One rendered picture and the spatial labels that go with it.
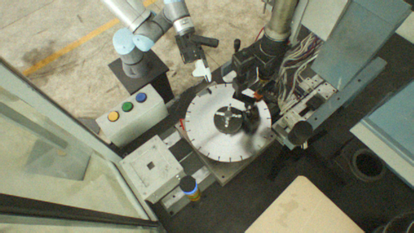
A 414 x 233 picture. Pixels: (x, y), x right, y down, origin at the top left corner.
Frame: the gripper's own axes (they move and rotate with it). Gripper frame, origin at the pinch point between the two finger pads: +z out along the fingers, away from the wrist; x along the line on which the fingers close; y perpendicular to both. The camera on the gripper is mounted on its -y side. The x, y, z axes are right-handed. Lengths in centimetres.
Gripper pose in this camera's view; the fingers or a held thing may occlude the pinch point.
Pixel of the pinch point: (209, 77)
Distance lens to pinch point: 100.4
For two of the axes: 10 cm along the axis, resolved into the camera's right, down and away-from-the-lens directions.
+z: 3.6, 9.2, 1.6
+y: -9.2, 3.8, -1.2
